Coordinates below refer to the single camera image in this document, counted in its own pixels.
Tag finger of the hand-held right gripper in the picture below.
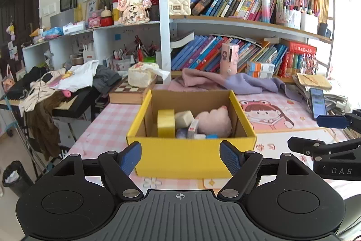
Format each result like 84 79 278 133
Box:
316 109 361 130
288 136 361 164

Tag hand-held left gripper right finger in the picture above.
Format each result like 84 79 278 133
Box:
217 140 313 199

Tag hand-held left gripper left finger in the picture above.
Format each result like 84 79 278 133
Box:
46 142 143 200

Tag pink pig plush toy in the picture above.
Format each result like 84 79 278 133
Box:
194 105 233 138

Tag yellow cardboard box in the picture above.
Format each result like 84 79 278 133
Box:
126 89 258 180

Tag small white red box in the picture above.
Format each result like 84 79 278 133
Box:
187 118 199 139

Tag yellow tape roll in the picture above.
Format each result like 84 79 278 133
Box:
157 109 176 138

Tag cream rubber block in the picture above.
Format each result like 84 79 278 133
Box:
174 110 195 129

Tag black smartphone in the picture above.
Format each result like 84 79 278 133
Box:
309 88 328 119

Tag stack of papers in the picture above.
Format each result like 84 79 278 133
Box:
293 74 349 114

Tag pink printed tablecloth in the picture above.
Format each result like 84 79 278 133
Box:
66 83 361 202

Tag brown paper envelope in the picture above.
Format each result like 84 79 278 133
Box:
296 73 333 90

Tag colorful acrylic charms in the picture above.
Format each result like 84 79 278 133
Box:
300 55 319 75

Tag wooden chessboard box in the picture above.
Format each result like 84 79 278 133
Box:
109 76 158 104

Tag red thick books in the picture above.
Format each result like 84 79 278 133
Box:
278 42 317 78

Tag purple cloth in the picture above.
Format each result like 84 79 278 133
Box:
169 68 303 102

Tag orange white carton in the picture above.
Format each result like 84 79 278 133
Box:
245 69 274 78
248 61 275 72

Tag tissue box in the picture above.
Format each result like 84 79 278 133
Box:
128 63 171 87

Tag grey cloth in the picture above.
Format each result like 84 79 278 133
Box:
93 64 122 95

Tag black box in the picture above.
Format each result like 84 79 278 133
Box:
318 22 332 37

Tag brown cloth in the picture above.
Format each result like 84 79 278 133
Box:
24 91 67 161

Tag cups of pens and brushes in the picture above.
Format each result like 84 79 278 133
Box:
113 35 160 70

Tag pink cylinder device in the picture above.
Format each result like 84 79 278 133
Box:
220 43 239 76

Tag pile of clothes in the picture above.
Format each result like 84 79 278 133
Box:
20 60 100 112

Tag white pen holder box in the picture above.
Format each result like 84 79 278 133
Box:
300 12 319 34

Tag row of leaning books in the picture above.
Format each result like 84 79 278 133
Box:
171 35 288 73

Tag clear pen holder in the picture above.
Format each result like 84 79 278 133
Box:
276 8 301 30

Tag black trash bin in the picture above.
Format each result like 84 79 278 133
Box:
2 160 34 198

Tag red white round figurine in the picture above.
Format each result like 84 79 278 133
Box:
100 7 114 27

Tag white wet wipes pack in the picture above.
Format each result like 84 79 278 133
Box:
62 21 86 35

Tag white bookshelf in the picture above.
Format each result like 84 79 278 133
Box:
21 0 336 89

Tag blue wipes pack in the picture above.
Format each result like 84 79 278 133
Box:
42 27 64 37

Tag pink white doll figure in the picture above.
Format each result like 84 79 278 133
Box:
118 0 153 25

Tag row of upright books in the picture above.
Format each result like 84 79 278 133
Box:
190 0 282 22

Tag grey metal box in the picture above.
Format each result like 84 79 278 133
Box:
50 8 76 28

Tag white quilted handbag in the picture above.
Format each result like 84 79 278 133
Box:
169 0 192 16

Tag dark wooden door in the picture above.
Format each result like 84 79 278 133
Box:
0 0 46 80

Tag black photo frame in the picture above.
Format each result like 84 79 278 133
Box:
59 0 76 11

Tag white wall switch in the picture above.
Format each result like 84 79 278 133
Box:
41 4 58 16

